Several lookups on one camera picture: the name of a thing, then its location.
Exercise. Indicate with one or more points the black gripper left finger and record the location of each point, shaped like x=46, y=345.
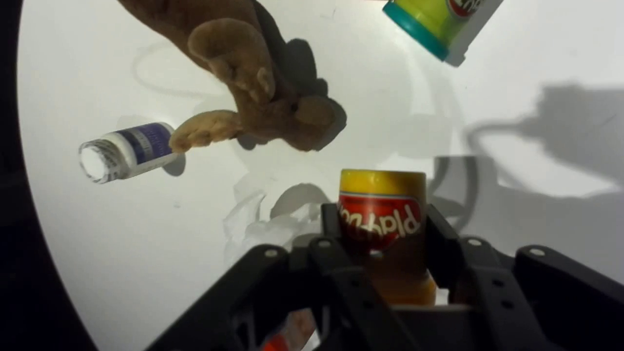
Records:
x=286, y=294

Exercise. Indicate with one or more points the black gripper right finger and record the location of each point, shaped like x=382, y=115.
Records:
x=534, y=294

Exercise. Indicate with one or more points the play-doh can yellow lid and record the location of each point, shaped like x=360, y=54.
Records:
x=384, y=222

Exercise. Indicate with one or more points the play-doh can green lid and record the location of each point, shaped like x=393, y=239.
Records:
x=436, y=23

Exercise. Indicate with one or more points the brown moose plush toy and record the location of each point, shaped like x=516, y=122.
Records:
x=261, y=85

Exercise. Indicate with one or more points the white pill bottle blue label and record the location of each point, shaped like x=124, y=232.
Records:
x=130, y=150

